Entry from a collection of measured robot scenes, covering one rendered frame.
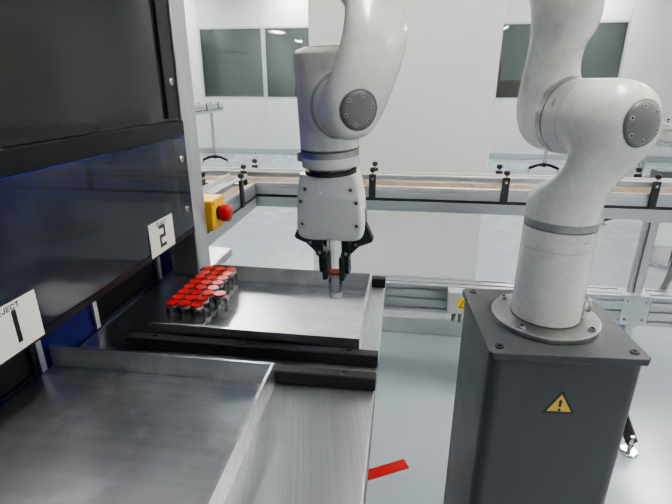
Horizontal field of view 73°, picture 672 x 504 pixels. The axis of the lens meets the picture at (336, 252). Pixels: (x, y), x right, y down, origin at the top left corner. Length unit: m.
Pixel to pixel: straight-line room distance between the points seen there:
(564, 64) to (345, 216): 0.43
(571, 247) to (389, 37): 0.46
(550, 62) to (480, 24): 1.45
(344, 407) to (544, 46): 0.60
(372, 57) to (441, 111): 1.70
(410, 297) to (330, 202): 1.21
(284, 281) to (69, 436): 0.49
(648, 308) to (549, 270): 1.21
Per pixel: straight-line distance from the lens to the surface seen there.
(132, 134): 0.81
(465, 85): 2.25
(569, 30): 0.80
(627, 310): 2.01
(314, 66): 0.62
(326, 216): 0.67
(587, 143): 0.76
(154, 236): 0.86
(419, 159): 2.26
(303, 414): 0.62
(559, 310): 0.89
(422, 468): 1.81
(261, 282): 0.98
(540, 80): 0.85
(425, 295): 1.82
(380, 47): 0.57
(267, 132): 9.17
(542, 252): 0.85
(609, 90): 0.77
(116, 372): 0.76
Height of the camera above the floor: 1.28
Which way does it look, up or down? 20 degrees down
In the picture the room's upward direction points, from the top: straight up
